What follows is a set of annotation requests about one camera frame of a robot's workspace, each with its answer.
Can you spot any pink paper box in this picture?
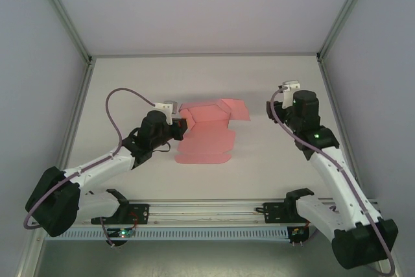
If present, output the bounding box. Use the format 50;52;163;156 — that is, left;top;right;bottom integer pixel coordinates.
174;97;251;165

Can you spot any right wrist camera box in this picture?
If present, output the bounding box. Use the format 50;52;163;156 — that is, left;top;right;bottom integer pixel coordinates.
280;80;301;109

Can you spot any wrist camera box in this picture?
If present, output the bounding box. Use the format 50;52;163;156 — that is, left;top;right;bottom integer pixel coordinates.
280;80;301;109
153;99;178;126

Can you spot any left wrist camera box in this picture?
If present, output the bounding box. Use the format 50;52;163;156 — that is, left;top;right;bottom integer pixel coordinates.
153;99;178;126

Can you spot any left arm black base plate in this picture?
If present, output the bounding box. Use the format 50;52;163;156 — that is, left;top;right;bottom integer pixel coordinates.
90;203;151;226

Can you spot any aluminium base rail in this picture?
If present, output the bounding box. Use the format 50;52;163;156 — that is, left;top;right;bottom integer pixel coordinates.
76;197;382;226

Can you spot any red wire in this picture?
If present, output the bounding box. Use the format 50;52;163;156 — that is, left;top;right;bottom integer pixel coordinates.
128;212;141;230

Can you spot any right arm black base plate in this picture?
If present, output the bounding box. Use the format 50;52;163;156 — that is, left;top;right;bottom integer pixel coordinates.
263;201;292;225

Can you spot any slotted grey cable duct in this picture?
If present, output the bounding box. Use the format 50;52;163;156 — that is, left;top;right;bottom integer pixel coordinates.
43;226;290;243

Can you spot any aluminium frame post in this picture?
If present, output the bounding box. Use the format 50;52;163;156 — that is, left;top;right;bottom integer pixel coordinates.
32;0;95;66
316;0;375;64
16;234;46;277

